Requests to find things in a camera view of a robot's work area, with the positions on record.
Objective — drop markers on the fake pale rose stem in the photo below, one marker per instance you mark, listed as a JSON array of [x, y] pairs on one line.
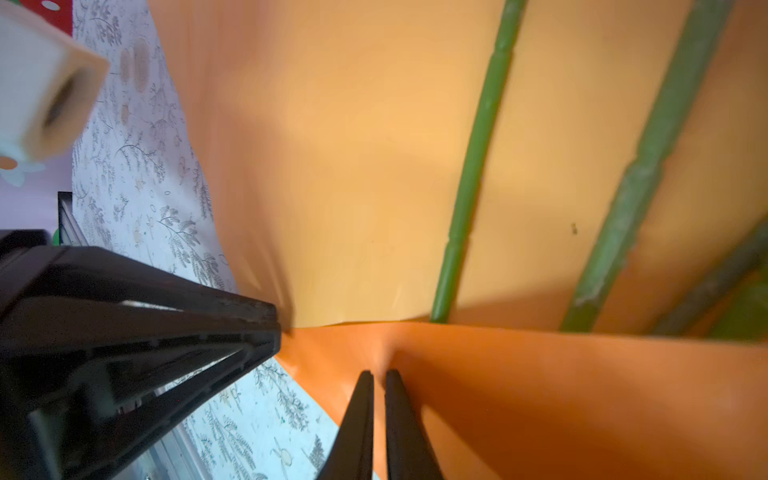
[[743, 259]]

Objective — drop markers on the fake cream rose stem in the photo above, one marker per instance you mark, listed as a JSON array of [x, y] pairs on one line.
[[683, 78]]

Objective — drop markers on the fake pink rose stem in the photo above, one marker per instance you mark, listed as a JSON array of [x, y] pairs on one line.
[[746, 317]]

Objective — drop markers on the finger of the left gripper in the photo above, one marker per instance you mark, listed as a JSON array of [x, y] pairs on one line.
[[102, 355]]

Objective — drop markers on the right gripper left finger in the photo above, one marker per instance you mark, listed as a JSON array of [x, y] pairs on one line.
[[351, 456]]

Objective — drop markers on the orange wrapping paper sheet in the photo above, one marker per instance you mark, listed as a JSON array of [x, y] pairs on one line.
[[332, 136]]

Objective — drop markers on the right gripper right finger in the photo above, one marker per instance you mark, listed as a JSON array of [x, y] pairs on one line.
[[409, 453]]

